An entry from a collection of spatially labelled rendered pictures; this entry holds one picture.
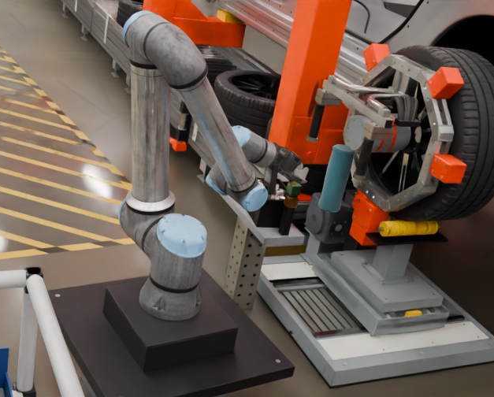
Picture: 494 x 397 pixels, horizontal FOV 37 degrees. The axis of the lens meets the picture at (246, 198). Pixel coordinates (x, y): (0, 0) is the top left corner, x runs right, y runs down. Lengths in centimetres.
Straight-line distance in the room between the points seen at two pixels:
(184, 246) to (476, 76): 122
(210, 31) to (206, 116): 298
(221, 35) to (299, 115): 199
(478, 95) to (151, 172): 117
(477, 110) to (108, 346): 145
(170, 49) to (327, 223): 147
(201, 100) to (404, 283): 144
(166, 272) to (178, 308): 12
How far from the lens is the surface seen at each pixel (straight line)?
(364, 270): 314
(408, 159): 288
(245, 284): 303
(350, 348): 290
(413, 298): 305
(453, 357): 309
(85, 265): 323
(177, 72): 194
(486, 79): 277
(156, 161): 218
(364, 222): 291
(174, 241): 213
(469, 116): 263
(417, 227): 292
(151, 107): 210
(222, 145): 212
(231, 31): 506
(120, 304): 229
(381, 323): 297
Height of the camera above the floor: 166
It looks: 24 degrees down
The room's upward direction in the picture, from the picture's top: 12 degrees clockwise
